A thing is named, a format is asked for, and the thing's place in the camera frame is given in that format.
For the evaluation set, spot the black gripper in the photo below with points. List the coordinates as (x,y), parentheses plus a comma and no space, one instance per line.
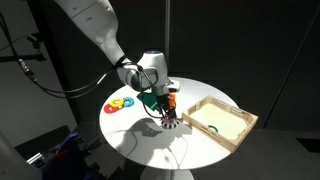
(163,101)

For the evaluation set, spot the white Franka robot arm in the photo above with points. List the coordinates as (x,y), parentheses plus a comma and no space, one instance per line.
(98,26)

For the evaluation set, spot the wooden tray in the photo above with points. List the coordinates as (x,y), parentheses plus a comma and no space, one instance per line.
(203,130)

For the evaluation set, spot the grey vertical pole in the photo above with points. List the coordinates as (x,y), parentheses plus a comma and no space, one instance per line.
(167,30)

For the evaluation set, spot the purple and black equipment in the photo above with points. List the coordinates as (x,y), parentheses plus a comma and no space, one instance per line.
(66,156)

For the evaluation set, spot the grey rounded housing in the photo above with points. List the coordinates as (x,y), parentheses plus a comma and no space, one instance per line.
(15,160)

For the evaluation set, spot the white table pedestal base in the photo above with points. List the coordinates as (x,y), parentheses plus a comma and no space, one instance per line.
(166,174)

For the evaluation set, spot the black camera stand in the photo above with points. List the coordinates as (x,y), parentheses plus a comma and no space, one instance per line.
(20,57)

